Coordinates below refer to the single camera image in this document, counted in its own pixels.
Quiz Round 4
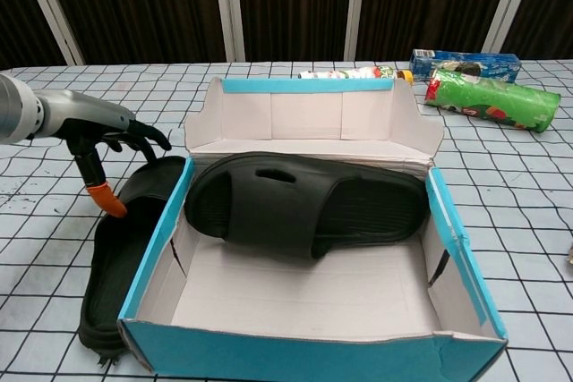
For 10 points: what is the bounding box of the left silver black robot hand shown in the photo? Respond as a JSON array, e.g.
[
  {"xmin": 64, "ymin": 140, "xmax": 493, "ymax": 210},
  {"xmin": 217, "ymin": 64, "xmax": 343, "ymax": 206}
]
[{"xmin": 30, "ymin": 89, "xmax": 174, "ymax": 221}]

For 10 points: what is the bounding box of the black rubber slipper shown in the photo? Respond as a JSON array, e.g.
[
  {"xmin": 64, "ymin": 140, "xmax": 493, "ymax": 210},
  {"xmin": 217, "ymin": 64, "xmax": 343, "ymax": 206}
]
[
  {"xmin": 78, "ymin": 156, "xmax": 189, "ymax": 363},
  {"xmin": 184, "ymin": 151, "xmax": 432, "ymax": 260}
]

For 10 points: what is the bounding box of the light blue open shoe box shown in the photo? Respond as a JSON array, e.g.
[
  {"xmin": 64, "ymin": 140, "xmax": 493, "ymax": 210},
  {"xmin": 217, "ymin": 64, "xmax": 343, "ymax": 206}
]
[{"xmin": 116, "ymin": 75, "xmax": 509, "ymax": 382}]

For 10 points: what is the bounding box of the blue snack package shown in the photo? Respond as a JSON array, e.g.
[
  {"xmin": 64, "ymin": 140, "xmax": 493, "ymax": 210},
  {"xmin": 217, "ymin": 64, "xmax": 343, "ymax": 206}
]
[{"xmin": 409, "ymin": 48, "xmax": 523, "ymax": 84}]

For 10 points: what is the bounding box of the white drink bottle yellow cap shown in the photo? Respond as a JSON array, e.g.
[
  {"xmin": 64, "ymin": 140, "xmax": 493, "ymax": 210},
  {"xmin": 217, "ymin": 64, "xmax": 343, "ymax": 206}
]
[{"xmin": 297, "ymin": 64, "xmax": 414, "ymax": 86}]

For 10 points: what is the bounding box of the green chip canister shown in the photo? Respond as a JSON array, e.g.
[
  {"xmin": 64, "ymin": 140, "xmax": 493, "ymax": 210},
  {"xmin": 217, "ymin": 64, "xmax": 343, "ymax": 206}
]
[{"xmin": 423, "ymin": 67, "xmax": 562, "ymax": 132}]

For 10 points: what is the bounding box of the blue checkered tablecloth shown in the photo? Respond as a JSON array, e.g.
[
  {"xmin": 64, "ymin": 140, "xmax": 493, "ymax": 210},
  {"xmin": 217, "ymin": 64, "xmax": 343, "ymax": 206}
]
[{"xmin": 0, "ymin": 58, "xmax": 573, "ymax": 382}]

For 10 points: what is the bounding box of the white screen frame post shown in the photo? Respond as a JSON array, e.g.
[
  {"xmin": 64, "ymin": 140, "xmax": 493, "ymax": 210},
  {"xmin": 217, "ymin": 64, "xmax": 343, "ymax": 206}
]
[
  {"xmin": 15, "ymin": 0, "xmax": 86, "ymax": 65},
  {"xmin": 481, "ymin": 0, "xmax": 536, "ymax": 55},
  {"xmin": 211, "ymin": 0, "xmax": 246, "ymax": 63},
  {"xmin": 343, "ymin": 0, "xmax": 369, "ymax": 61}
]

